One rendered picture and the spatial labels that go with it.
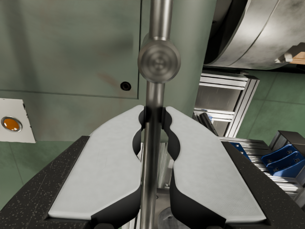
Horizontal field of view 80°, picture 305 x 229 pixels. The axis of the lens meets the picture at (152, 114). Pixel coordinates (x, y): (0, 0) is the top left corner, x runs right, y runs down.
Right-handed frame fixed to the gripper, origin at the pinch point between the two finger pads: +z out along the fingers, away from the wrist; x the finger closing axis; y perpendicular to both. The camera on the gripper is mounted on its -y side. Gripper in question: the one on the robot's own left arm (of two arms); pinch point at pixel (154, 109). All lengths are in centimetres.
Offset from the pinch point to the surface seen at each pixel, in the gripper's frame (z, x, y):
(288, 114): 138, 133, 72
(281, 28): 15.7, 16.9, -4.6
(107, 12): 12.2, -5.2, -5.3
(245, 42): 17.1, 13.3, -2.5
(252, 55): 18.9, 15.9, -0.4
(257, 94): 138, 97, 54
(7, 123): 11.9, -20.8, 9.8
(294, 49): 18.6, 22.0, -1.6
